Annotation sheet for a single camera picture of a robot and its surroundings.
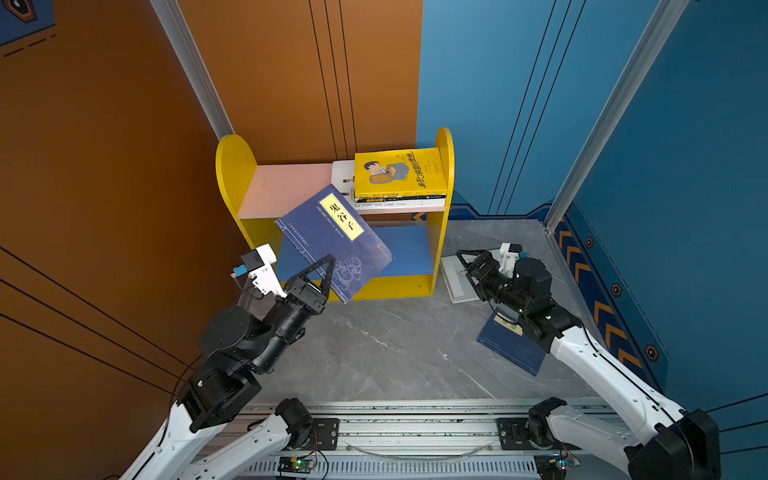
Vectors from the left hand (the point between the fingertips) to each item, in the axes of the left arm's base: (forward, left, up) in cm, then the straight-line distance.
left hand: (336, 257), depth 51 cm
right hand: (+14, -26, -19) cm, 35 cm away
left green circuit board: (-25, +14, -48) cm, 56 cm away
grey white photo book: (+22, -31, -42) cm, 57 cm away
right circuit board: (-25, -48, -47) cm, 72 cm away
